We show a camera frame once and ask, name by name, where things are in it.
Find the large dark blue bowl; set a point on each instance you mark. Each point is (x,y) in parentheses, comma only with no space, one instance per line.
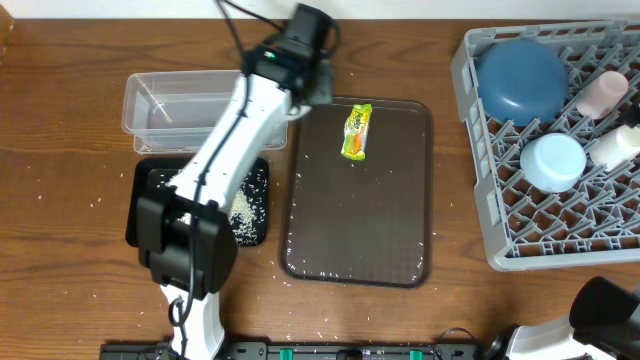
(522,80)

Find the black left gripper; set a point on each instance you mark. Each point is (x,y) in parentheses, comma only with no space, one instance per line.
(322,83)

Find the dark brown serving tray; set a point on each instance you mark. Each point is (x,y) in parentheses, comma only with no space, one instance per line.
(363,222)

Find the pink small cup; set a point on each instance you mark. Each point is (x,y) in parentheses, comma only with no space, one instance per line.
(602,94)

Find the black plastic bin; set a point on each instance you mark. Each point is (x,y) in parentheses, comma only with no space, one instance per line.
(156,172)

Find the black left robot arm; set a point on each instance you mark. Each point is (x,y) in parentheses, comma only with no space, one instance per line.
(181,229)

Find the pile of white rice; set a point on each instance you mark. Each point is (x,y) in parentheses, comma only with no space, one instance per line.
(249,211)

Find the grey dishwasher rack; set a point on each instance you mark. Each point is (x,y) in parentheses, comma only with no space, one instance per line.
(595,222)

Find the white tissue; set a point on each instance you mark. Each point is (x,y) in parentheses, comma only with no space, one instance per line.
(297,112)

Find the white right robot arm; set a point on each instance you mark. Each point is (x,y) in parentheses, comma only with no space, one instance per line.
(602,324)

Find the white paper cup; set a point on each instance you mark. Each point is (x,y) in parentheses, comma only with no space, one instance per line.
(616,147)

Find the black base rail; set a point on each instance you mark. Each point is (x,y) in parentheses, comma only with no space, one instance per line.
(263,351)

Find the green yellow snack wrapper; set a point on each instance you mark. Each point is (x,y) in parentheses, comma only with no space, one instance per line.
(356,131)

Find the clear plastic bin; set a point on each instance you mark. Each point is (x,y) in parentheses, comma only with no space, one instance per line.
(174,112)

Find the light blue small bowl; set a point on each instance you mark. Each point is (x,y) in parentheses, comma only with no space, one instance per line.
(553,163)

